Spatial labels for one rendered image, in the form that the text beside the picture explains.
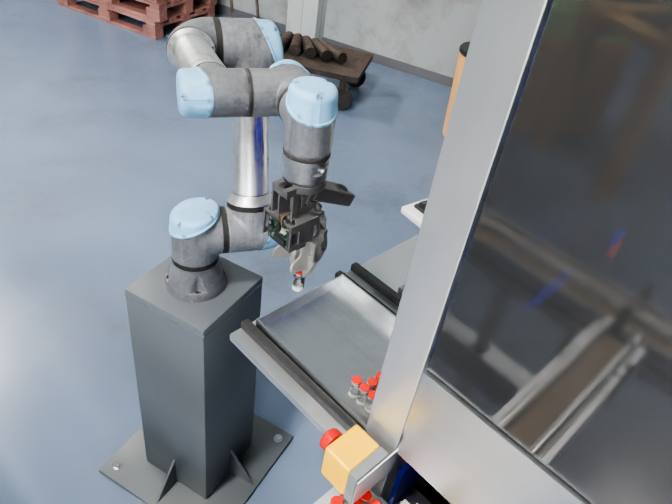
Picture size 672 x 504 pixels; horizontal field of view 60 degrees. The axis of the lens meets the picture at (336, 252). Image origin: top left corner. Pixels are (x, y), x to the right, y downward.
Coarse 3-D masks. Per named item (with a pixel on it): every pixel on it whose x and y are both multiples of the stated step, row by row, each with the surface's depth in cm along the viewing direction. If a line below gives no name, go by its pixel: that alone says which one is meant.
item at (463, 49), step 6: (468, 42) 391; (462, 48) 379; (462, 54) 376; (462, 60) 378; (456, 66) 389; (462, 66) 379; (456, 72) 388; (456, 78) 388; (456, 84) 389; (456, 90) 390; (450, 96) 401; (450, 102) 400; (450, 108) 401; (450, 114) 402; (444, 126) 413; (444, 132) 414
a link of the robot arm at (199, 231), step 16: (176, 208) 136; (192, 208) 136; (208, 208) 136; (224, 208) 139; (176, 224) 133; (192, 224) 132; (208, 224) 134; (224, 224) 137; (176, 240) 136; (192, 240) 134; (208, 240) 136; (224, 240) 137; (176, 256) 139; (192, 256) 137; (208, 256) 139
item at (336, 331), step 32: (320, 288) 136; (352, 288) 139; (256, 320) 125; (288, 320) 131; (320, 320) 132; (352, 320) 133; (384, 320) 134; (288, 352) 120; (320, 352) 124; (352, 352) 126; (384, 352) 127; (320, 384) 115; (352, 416) 110
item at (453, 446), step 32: (416, 416) 85; (448, 416) 80; (480, 416) 76; (416, 448) 88; (448, 448) 82; (480, 448) 77; (512, 448) 73; (448, 480) 85; (480, 480) 80; (512, 480) 75; (544, 480) 71
